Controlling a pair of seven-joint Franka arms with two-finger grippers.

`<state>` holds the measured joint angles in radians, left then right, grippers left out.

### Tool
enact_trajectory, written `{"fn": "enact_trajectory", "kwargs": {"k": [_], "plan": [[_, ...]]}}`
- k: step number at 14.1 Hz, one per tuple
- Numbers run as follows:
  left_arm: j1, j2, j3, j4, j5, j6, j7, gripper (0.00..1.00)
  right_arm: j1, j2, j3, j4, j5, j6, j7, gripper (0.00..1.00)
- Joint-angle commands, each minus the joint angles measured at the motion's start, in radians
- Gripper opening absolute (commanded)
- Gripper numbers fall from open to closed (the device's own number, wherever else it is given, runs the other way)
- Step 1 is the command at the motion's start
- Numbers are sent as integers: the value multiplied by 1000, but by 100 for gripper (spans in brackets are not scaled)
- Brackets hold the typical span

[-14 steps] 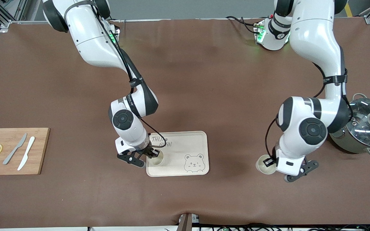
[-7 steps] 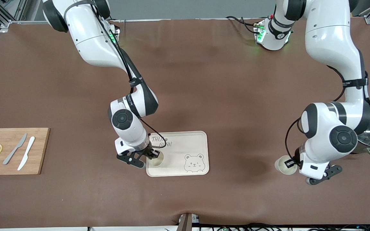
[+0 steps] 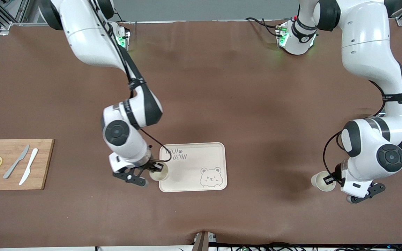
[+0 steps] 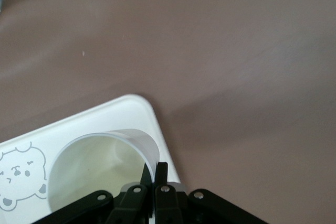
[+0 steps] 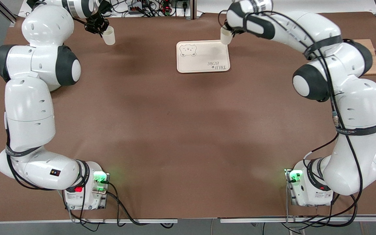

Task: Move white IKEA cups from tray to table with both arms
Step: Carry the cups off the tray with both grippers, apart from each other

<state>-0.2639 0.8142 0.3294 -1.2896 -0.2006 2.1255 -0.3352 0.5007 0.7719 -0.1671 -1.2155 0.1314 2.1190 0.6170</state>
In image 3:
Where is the white plastic knife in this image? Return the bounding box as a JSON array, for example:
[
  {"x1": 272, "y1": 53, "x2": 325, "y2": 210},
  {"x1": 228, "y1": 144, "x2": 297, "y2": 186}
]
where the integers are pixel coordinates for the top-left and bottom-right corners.
[{"x1": 19, "y1": 148, "x2": 39, "y2": 186}]

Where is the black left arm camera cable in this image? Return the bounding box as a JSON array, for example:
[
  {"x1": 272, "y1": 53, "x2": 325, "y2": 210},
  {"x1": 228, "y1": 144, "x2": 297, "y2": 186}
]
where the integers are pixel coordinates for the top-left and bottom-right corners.
[{"x1": 322, "y1": 63, "x2": 402, "y2": 182}]

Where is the white IKEA cup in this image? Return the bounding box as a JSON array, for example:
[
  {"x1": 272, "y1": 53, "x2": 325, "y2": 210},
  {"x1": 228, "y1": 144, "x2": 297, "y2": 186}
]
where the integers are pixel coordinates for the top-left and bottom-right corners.
[
  {"x1": 311, "y1": 171, "x2": 336, "y2": 192},
  {"x1": 149, "y1": 164, "x2": 170, "y2": 182}
]

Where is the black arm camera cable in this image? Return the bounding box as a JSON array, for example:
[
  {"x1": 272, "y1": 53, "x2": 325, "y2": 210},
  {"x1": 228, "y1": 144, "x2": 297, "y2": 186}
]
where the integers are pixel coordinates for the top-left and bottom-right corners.
[
  {"x1": 322, "y1": 63, "x2": 402, "y2": 182},
  {"x1": 89, "y1": 0, "x2": 172, "y2": 163}
]

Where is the cream bear print tray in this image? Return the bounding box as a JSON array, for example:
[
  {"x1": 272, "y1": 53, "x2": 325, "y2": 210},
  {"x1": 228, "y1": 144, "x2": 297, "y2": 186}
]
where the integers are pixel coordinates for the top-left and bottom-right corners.
[{"x1": 159, "y1": 142, "x2": 228, "y2": 192}]

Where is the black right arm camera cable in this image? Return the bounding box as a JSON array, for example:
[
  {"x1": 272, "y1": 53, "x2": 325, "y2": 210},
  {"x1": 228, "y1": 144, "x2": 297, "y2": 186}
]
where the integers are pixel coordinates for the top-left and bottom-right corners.
[{"x1": 89, "y1": 0, "x2": 172, "y2": 163}]

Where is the black left arm base cable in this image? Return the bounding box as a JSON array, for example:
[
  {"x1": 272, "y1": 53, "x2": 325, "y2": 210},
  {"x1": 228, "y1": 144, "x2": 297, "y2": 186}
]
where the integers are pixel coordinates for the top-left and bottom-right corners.
[{"x1": 246, "y1": 17, "x2": 283, "y2": 37}]

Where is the wooden cutting board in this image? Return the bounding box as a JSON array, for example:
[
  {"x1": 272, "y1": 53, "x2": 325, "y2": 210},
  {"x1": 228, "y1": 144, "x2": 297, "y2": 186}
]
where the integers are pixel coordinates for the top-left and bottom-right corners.
[{"x1": 0, "y1": 139, "x2": 55, "y2": 191}]

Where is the grey plastic knife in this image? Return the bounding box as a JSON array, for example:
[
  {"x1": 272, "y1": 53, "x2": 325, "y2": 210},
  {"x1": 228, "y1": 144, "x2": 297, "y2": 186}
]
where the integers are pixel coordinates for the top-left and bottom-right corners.
[{"x1": 3, "y1": 145, "x2": 30, "y2": 180}]

